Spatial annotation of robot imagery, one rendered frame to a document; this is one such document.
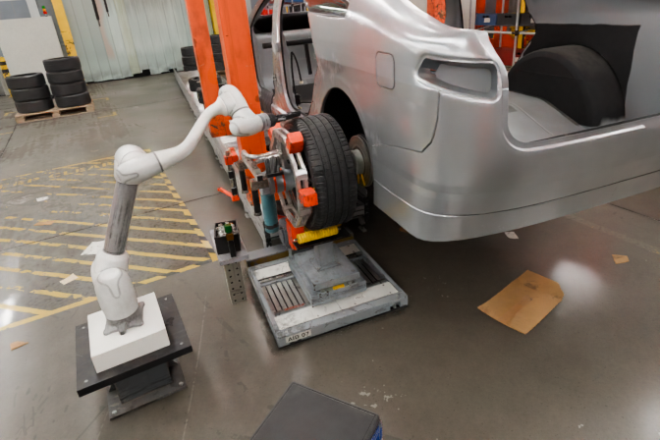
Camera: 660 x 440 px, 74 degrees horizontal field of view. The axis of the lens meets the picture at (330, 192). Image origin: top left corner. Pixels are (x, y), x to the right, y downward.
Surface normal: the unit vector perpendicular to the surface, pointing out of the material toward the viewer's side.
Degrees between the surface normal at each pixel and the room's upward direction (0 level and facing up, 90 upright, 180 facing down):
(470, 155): 90
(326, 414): 0
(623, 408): 0
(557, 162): 96
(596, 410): 0
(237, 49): 90
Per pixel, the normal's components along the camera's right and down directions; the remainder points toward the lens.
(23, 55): 0.48, 0.32
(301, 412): -0.07, -0.91
